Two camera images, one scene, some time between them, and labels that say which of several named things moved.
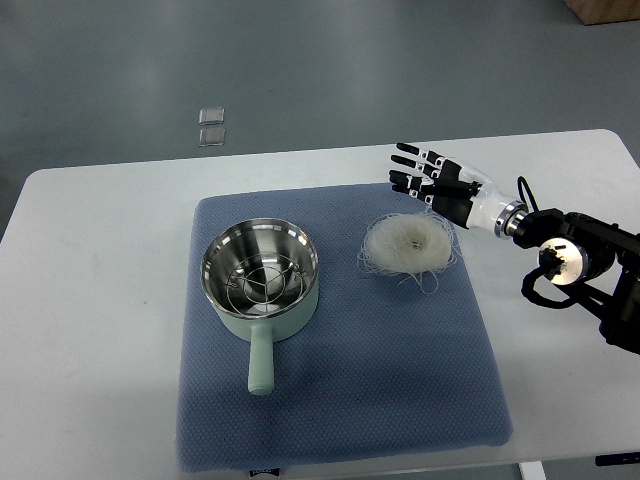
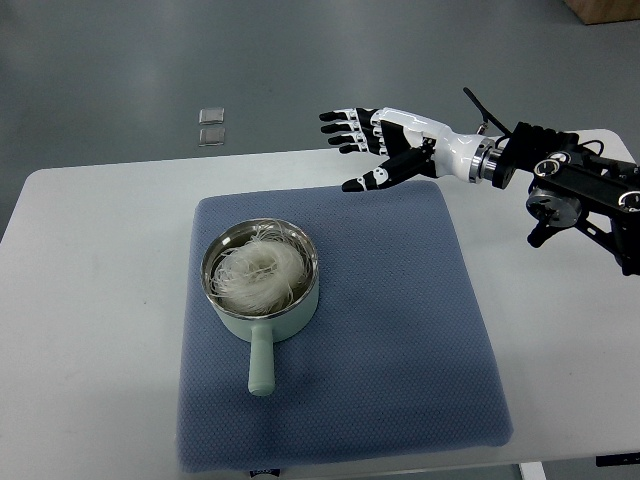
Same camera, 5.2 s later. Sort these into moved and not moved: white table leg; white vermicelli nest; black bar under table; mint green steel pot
Moved: white vermicelli nest
Not moved: mint green steel pot; white table leg; black bar under table
